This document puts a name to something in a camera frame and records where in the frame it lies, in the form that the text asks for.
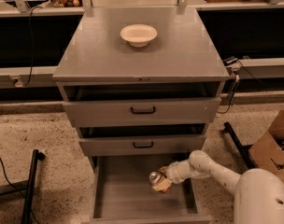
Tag grey open bottom drawer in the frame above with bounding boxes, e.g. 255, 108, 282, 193
83, 153, 211, 224

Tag black floor stand left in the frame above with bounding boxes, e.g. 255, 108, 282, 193
0, 149, 45, 224

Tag orange soda can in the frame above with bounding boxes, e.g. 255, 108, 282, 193
149, 171, 167, 193

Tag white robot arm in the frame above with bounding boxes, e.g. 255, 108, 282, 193
149, 150, 284, 224

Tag white paper bowl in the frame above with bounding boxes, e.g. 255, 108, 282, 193
120, 24, 158, 48

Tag black floor stand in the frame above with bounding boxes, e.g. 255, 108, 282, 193
0, 149, 45, 224
224, 122, 255, 169

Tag wall power outlet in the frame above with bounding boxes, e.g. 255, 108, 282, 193
10, 76, 23, 88

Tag grey metal drawer cabinet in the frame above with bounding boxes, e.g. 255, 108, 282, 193
51, 6, 231, 224

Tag cardboard box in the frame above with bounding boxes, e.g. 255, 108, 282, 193
249, 110, 284, 183

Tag grey middle drawer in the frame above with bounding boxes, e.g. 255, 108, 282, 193
79, 134, 206, 157

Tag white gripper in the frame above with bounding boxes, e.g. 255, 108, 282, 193
152, 161, 183, 191

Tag black power adapter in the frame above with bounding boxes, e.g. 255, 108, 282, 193
223, 56, 238, 66

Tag black floor cable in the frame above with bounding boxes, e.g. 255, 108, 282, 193
0, 147, 40, 224

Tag grey top drawer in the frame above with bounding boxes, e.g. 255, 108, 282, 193
64, 98, 220, 128

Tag black floor stand right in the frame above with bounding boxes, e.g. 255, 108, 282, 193
224, 122, 255, 169

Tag black hanging cable left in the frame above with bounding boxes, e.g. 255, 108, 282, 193
22, 5, 43, 88

